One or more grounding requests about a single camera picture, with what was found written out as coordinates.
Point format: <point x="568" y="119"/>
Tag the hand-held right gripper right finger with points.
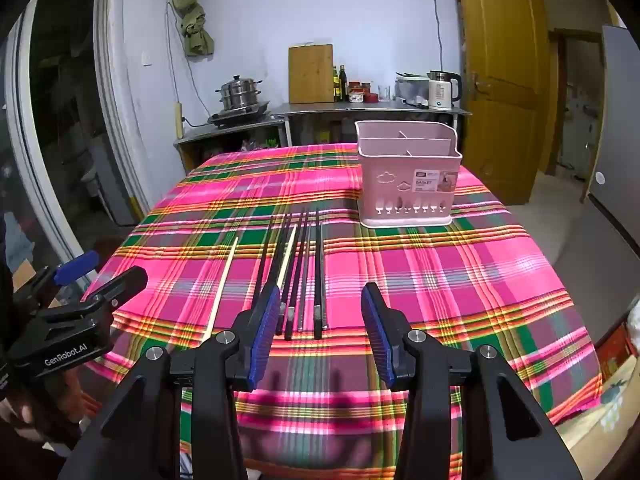
<point x="377" y="330"/>

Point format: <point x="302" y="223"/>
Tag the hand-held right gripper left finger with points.
<point x="262" y="330"/>

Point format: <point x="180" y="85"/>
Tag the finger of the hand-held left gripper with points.
<point x="125" y="282"/>
<point x="75" y="266"/>

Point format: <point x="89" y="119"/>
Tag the light wooden chopstick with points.
<point x="222" y="285"/>
<point x="286" y="265"/>

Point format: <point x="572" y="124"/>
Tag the grey chopstick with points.
<point x="304" y="285"/>

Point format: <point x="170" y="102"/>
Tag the pink plastic utensil basket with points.
<point x="400" y="160"/>

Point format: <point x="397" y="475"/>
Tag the person's left hand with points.
<point x="15" y="422"/>

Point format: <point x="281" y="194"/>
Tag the pink plaid tablecloth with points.
<point x="450" y="285"/>

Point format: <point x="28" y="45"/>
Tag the yellow power strip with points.
<point x="177" y="120"/>

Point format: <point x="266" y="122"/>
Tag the low steel side table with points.
<point x="225" y="130"/>

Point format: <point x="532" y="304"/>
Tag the green vegetables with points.
<point x="272" y="141"/>

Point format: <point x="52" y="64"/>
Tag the black induction cooker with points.
<point x="240" y="116"/>

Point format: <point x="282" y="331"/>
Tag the yellow oil jug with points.
<point x="325" y="134"/>

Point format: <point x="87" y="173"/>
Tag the stainless steel steamer pot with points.
<point x="239" y="94"/>

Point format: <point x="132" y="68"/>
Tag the tall steel counter table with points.
<point x="325" y="108"/>

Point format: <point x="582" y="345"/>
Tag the red tin can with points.
<point x="371" y="98"/>

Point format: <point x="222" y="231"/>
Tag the clear drinking glass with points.
<point x="384" y="94"/>

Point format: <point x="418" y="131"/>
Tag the red lid sauce jar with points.
<point x="355" y="94"/>

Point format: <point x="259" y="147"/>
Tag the red cardboard box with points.
<point x="615" y="347"/>

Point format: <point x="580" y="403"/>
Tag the white electric kettle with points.
<point x="440" y="92"/>

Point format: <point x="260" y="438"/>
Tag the yellow oil bottle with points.
<point x="336" y="87"/>

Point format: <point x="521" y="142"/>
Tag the dark sauce bottle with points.
<point x="343" y="85"/>

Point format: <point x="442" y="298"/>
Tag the wooden cutting board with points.
<point x="310" y="75"/>

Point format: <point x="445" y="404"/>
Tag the green hanging cloth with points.
<point x="192" y="25"/>

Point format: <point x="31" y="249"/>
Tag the yellow wooden door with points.
<point x="500" y="85"/>

